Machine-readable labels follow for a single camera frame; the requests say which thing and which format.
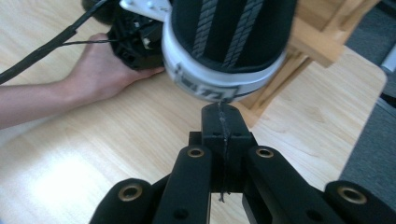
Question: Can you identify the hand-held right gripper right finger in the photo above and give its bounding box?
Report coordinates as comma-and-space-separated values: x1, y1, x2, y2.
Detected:
222, 104, 258, 193

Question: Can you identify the thin black wire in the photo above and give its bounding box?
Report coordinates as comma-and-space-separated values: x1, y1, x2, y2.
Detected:
61, 38, 120, 47

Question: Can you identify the thick black left gripper cable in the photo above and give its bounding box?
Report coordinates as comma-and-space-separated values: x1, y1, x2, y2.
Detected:
0, 0, 110, 86

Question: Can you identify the grey metal stand leg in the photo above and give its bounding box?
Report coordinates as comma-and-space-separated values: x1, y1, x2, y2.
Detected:
380, 43, 396, 75

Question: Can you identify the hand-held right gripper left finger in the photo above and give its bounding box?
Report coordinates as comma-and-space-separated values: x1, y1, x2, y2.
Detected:
189, 103, 231, 193

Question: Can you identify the black white lace-up sneaker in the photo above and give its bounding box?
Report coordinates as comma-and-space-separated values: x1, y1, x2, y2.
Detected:
161, 0, 299, 104

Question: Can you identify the wooden three-tier shoe rack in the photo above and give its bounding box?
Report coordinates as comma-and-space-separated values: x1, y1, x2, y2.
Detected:
238, 0, 381, 129

